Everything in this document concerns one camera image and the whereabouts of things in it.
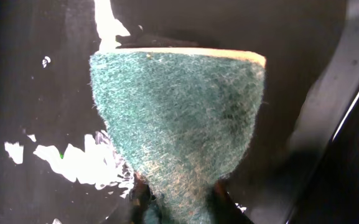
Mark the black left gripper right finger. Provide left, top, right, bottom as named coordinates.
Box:
left=212, top=180, right=253, bottom=224

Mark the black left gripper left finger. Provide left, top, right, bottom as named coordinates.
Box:
left=129, top=174, right=154, bottom=224

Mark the green and orange sponge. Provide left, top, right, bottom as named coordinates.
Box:
left=89, top=47, right=266, bottom=223

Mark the black water tray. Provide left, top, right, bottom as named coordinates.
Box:
left=0, top=0, right=359, bottom=223

